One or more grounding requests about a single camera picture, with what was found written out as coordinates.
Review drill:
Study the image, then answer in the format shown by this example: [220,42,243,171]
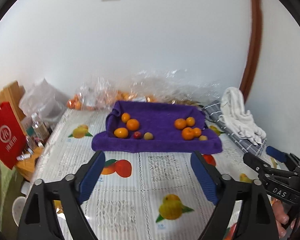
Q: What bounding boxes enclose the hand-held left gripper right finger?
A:
[191,150,278,240]

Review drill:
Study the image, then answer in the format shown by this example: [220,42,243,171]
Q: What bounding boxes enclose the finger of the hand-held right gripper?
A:
[266,146,300,169]
[243,152,274,180]

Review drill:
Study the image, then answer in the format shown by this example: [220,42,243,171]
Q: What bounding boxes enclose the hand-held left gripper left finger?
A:
[18,150,106,240]

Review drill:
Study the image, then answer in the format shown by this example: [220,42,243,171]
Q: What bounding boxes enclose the person's right hand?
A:
[271,198,300,238]

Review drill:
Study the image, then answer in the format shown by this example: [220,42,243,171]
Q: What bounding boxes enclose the white striped towel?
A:
[220,87,267,145]

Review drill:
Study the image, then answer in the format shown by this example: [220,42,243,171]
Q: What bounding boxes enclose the grey checked cloth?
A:
[202,100,268,157]

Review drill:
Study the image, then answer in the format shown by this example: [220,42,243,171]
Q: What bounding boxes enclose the wooden side table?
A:
[15,145,44,182]

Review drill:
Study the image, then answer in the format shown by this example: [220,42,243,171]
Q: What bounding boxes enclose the purple towel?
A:
[91,100,223,155]

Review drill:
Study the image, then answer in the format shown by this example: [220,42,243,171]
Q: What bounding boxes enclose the clear plastic bottle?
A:
[31,113,47,140]

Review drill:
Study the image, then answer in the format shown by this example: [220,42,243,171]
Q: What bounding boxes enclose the bagged mandarin oranges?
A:
[67,94,83,110]
[116,91,160,103]

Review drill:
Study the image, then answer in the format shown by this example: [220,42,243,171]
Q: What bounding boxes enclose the white cup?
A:
[12,196,27,227]

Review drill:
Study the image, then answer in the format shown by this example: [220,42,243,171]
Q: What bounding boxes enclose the small clear plastic bag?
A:
[67,81,115,110]

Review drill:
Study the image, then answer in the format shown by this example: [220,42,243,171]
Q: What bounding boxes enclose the light green cloth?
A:
[0,159,23,228]

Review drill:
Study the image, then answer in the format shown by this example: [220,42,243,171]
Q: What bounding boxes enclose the white plastic bag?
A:
[18,78,67,125]

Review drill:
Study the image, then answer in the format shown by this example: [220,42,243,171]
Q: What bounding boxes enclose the red paper bag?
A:
[0,102,28,170]

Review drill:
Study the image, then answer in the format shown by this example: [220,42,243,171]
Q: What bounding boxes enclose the large clear plastic bag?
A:
[115,69,222,105]

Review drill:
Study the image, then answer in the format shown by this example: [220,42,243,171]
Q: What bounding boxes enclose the wooden board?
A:
[0,80,27,120]

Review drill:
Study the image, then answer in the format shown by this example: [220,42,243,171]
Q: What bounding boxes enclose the brown wooden door frame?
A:
[239,0,263,97]

